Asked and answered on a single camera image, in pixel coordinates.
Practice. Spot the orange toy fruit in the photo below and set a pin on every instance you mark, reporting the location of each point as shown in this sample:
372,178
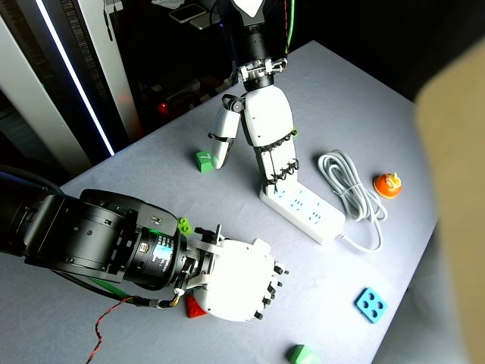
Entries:
384,189

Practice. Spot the smartphone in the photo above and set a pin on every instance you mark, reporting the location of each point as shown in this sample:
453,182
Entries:
185,13

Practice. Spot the green cube with letter Y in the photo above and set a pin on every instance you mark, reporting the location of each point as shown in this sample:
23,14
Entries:
301,354

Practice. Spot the green cube with number seven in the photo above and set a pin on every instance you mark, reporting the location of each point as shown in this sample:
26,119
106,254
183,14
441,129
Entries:
204,163

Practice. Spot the red stud brick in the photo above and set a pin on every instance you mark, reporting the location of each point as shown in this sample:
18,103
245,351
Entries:
193,309

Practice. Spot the beige cardboard panel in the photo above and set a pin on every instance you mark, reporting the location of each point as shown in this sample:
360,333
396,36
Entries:
454,189

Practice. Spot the white cabinet panel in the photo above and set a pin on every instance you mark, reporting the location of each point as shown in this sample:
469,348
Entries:
110,57

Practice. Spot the white power strip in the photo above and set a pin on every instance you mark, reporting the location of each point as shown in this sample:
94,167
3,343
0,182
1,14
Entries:
314,223

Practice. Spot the white frame post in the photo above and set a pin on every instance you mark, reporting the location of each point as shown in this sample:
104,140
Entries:
38,106

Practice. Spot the grey flat device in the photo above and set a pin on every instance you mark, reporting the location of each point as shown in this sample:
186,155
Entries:
204,21

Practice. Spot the grey table cloth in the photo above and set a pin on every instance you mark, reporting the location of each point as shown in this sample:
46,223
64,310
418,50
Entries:
341,113

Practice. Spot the blue four-hole block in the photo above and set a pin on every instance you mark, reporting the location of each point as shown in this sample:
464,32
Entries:
372,304

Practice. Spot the lime green stud brick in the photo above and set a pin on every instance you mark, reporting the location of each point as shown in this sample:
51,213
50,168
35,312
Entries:
185,225
294,132

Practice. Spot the white LED light strip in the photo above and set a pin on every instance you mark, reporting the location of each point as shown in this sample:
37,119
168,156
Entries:
76,79

